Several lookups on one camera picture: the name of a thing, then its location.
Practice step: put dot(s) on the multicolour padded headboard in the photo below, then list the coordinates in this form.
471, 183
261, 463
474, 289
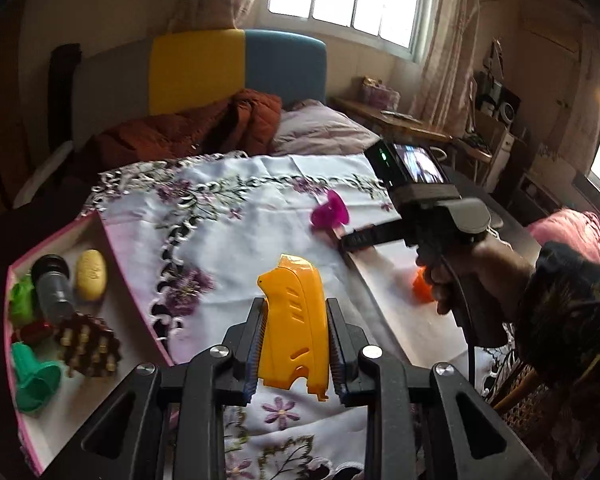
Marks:
195, 70

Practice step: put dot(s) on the person's right hand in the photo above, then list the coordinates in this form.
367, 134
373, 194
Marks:
495, 265

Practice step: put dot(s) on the rust brown quilted jacket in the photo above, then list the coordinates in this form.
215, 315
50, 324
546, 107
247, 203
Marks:
205, 130

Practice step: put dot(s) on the magenta plastic spool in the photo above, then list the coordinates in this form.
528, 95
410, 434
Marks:
330, 210

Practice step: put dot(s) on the magazine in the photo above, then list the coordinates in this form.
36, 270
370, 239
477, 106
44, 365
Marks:
397, 115

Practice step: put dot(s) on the yellow oval embossed block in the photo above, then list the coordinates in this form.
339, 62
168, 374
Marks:
91, 275

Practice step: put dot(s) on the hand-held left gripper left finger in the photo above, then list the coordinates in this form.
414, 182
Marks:
245, 360

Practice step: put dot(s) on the yellow plastic shell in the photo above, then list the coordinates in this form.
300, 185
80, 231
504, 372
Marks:
292, 310

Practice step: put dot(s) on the light green plastic toy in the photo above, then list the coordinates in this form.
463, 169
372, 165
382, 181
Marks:
22, 300

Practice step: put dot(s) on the wooden desk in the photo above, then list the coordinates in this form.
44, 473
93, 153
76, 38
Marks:
395, 127

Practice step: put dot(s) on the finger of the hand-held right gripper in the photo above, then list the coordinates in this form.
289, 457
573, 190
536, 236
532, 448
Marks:
370, 237

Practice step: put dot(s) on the pink cloth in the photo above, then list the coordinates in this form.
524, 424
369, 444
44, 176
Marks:
570, 230

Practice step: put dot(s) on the green plastic spool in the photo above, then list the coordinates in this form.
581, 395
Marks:
32, 377

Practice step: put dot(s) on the purple box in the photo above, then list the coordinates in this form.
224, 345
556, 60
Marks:
380, 92

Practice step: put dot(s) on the pink pillow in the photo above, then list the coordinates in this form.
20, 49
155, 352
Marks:
320, 130

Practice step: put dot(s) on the wicker chair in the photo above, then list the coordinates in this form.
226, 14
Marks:
520, 400

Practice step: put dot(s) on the pink rimmed tray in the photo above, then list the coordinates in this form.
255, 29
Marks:
125, 300

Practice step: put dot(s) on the white embroidered floral tablecloth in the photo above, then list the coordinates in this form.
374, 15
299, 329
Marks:
220, 230

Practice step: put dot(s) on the grey black cylinder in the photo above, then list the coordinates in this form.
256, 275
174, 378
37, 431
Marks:
55, 290

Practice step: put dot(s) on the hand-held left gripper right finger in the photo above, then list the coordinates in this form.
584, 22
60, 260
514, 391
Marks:
342, 360

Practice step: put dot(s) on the brown pine cone toy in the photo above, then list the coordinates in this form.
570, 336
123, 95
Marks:
87, 345

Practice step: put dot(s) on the orange plastic cube block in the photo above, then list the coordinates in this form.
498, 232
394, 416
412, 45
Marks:
422, 287

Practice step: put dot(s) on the person's right forearm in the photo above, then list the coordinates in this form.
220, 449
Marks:
570, 320

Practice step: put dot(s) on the red metallic cylinder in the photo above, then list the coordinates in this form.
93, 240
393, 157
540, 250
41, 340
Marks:
35, 331

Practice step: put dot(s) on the wooden shelf cabinet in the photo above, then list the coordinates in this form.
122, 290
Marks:
495, 125

